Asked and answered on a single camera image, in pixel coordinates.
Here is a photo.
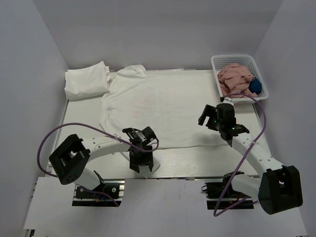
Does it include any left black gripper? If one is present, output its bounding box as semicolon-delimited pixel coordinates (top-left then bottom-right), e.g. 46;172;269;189
129;144;154;173

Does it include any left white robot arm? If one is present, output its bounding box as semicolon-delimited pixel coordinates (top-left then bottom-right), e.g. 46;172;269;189
49;126;160;197

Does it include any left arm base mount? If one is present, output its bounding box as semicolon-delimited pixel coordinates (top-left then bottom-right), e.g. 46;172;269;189
72;180;124;207

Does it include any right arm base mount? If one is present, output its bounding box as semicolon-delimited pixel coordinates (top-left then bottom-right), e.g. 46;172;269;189
201;182;255;210

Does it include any white plastic basket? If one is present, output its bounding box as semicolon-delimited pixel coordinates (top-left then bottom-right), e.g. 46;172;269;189
211;54;269;104

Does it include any pink t shirt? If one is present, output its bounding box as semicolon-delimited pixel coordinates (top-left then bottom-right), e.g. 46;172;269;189
217;63;258;97

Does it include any blue t shirt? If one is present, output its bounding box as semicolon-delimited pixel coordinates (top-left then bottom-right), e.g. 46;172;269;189
249;77;262;95

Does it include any folded white t shirt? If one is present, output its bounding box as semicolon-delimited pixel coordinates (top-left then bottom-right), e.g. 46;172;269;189
64;61;115;101

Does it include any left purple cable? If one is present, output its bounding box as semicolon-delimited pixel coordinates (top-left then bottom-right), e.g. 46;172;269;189
37;122;160;207

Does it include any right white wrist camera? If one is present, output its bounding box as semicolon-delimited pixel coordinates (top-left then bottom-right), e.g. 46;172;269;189
219;96;234;104

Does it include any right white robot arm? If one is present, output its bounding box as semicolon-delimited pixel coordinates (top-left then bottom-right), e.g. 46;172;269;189
198;104;303;216

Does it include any white printed t shirt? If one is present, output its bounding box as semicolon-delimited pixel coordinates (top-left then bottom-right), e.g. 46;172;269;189
98;64;237;179

